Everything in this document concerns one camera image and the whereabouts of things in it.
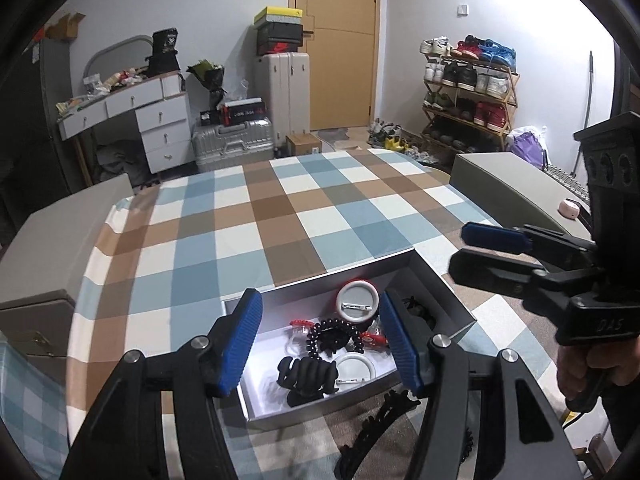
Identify small black hair clip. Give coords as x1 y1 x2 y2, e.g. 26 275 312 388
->
400 296 436 326

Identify red round pin badge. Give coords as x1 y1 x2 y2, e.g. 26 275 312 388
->
336 276 382 326

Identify rows of shoes on rack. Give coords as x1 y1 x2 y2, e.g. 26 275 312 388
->
420 35 518 151

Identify silver round pin badge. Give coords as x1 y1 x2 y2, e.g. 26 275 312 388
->
332 352 377 386

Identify long black toothed hair clip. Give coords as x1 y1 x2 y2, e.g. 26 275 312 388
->
337 390 426 478

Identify grey upholstered bed panel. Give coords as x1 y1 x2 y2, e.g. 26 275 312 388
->
450 152 592 242
0 175 134 361

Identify purple plastic bag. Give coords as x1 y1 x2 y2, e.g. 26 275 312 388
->
507 125 549 169

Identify pile of shoes on floor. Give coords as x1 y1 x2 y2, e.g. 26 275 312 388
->
367 119 441 162

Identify grey pole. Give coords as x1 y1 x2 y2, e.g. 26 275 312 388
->
581 50 597 132

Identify white upright suitcase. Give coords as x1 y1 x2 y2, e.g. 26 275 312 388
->
255 52 311 148

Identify blue checked cloth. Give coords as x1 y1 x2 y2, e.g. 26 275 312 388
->
0 340 69 480

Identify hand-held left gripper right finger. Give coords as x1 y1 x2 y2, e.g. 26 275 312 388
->
380 289 583 480

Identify white dresser desk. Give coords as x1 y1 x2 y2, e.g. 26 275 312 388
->
57 71 193 173

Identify wooden shoe rack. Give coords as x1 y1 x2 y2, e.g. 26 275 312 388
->
420 35 522 154

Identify brown cardboard box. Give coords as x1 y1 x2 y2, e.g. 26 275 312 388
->
286 132 322 157

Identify yellow lid shoe box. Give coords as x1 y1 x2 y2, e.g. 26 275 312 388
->
254 6 304 26

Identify silver cardboard box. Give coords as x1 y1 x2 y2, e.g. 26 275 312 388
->
221 247 477 431

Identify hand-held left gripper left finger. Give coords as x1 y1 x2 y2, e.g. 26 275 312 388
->
60 287 264 480

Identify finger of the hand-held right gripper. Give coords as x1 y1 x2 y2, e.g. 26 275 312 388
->
447 248 566 311
460 221 598 273

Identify clutter on dresser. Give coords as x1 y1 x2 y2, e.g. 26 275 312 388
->
57 67 151 111

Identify dark wrapped flower bouquet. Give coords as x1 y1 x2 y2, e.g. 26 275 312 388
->
186 59 227 111

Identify silver lying suitcase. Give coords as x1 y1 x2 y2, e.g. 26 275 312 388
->
191 116 275 173

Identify dark cloth pile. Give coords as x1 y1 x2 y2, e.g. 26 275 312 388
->
95 140 147 182

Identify grey arched mirror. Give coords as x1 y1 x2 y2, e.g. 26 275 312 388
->
82 35 153 81

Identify black box with red stripe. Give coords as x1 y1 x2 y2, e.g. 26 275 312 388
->
220 99 266 126

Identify open cardboard box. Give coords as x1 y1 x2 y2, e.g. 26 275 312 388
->
45 12 87 41

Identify black bead bracelet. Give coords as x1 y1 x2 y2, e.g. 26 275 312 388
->
305 317 367 358

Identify metal wire rack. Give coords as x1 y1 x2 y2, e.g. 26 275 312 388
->
542 162 592 207

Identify checked blanket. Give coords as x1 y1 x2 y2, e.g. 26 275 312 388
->
65 147 601 480

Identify person's right hand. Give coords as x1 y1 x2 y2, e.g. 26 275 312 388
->
556 344 609 401

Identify black hair claw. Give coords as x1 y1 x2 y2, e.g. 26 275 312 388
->
274 355 340 407

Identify wooden door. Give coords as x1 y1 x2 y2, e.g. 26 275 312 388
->
289 0 377 131

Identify red and black shoe box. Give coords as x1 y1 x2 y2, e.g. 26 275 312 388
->
256 37 301 57

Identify person's right forearm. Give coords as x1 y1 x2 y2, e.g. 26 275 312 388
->
597 355 640 466

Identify black gift bag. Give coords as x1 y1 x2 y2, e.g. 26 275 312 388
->
145 27 181 78

